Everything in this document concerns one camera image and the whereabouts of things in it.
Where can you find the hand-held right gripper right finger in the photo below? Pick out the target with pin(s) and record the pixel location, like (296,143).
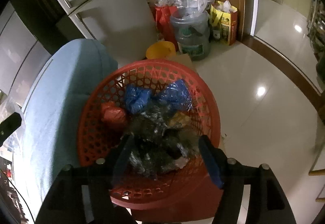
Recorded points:
(212,163)

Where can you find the red paper bag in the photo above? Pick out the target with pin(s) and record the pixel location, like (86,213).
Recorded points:
(163,21)

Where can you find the white paper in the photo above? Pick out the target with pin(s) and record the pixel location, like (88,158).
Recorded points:
(181,163)

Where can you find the small blue plastic bag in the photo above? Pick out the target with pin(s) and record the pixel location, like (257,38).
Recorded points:
(137,97)

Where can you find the red plastic basket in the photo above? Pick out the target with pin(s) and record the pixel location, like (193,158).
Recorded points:
(152,69)

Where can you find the red plastic bag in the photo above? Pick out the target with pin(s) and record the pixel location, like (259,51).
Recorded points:
(113,114)

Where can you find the light wooden stool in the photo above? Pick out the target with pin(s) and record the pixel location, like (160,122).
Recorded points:
(317,172)

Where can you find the flat cardboard piece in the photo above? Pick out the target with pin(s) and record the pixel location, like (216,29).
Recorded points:
(185,60)

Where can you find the yellow plastic bucket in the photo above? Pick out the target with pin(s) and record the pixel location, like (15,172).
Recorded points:
(160,50)

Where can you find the yellow shopping bag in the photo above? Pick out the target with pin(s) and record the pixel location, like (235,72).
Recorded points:
(226,26)

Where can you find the grey refrigerator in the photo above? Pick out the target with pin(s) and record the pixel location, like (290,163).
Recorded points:
(15,48)

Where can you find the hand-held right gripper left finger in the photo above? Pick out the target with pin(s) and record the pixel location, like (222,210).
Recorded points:
(121,158)

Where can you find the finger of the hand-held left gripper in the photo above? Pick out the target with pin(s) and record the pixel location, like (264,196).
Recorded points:
(10,125)

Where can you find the black plastic bag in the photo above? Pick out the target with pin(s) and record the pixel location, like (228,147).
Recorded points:
(152,125)

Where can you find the clear water jug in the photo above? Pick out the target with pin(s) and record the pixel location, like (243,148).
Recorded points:
(193,43)

